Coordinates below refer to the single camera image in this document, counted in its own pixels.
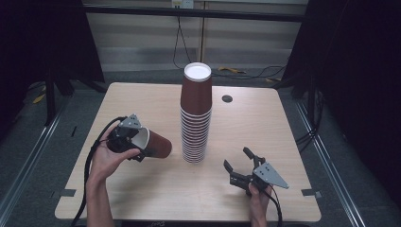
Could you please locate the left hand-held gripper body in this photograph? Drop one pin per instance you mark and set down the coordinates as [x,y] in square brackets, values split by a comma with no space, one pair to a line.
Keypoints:
[121,138]

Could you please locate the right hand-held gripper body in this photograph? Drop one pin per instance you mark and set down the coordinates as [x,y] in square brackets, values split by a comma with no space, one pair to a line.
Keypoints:
[268,175]

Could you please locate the brown paper drinking cup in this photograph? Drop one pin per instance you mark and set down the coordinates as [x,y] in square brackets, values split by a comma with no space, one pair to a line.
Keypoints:
[159,146]

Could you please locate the stack of brown paper cups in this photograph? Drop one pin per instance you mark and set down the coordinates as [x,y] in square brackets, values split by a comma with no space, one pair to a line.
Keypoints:
[193,138]

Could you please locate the person's left hand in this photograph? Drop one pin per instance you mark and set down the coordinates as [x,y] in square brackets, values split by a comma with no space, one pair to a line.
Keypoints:
[104,162]

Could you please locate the person's right hand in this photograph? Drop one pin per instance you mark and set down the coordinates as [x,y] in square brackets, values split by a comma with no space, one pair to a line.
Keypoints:
[259,206]

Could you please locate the grey tape piece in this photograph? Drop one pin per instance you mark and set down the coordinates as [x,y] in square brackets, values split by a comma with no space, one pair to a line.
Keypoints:
[67,192]
[310,192]

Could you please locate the black round table grommet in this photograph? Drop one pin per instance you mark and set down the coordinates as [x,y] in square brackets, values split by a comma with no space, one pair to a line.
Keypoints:
[227,98]

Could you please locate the black metal stand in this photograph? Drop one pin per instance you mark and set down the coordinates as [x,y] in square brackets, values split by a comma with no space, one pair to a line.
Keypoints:
[50,94]

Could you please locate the yellow tool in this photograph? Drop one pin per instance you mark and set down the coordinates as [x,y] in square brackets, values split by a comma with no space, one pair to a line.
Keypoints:
[230,69]

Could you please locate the yellow strip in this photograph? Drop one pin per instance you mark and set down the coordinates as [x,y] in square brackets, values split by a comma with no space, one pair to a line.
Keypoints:
[39,97]

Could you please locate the black horizontal bar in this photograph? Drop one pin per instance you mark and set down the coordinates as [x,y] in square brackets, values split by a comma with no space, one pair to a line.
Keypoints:
[189,13]

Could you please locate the metal floor rail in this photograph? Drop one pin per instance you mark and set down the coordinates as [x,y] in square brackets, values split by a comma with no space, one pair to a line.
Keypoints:
[331,170]
[28,164]

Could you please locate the white wall outlet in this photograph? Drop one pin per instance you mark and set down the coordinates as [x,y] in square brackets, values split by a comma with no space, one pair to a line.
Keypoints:
[183,3]

